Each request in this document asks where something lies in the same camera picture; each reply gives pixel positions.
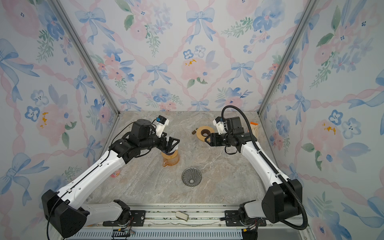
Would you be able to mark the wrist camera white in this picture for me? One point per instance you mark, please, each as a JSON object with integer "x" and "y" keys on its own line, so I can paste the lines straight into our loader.
{"x": 160, "y": 123}
{"x": 219, "y": 124}

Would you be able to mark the orange coffee filter pack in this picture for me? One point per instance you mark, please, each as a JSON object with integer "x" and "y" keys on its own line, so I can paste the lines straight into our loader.
{"x": 255, "y": 129}

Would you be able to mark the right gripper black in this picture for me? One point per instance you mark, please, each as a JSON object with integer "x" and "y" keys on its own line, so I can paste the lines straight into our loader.
{"x": 214, "y": 139}

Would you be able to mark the grey ribbed glass dripper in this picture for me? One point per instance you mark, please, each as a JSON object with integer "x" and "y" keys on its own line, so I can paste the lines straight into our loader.
{"x": 192, "y": 177}

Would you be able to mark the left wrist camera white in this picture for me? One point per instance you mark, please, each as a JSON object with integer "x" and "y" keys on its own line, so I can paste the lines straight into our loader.
{"x": 160, "y": 123}

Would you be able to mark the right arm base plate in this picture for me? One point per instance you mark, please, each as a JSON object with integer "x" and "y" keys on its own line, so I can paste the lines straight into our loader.
{"x": 240, "y": 219}

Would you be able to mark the orange glass carafe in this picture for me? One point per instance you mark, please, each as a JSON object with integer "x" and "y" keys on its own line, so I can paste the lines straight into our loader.
{"x": 170, "y": 159}

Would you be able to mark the white small block on rail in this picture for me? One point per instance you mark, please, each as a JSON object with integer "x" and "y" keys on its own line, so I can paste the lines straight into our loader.
{"x": 181, "y": 216}

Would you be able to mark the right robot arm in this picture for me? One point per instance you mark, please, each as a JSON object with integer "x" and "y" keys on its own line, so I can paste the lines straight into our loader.
{"x": 282, "y": 201}

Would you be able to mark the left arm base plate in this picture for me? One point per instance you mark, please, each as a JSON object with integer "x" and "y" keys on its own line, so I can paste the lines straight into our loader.
{"x": 134, "y": 218}

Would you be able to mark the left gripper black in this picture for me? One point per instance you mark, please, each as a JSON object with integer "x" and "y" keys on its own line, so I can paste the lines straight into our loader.
{"x": 163, "y": 146}

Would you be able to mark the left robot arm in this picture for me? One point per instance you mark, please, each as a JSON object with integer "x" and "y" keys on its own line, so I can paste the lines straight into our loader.
{"x": 66, "y": 209}

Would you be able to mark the wooden ring lid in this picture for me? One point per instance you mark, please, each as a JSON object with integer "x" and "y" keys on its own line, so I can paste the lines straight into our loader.
{"x": 204, "y": 132}

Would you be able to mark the white paper coffee filter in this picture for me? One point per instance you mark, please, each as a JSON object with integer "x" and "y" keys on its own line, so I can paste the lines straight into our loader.
{"x": 171, "y": 150}

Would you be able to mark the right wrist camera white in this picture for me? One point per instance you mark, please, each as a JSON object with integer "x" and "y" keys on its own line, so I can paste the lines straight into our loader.
{"x": 219, "y": 124}

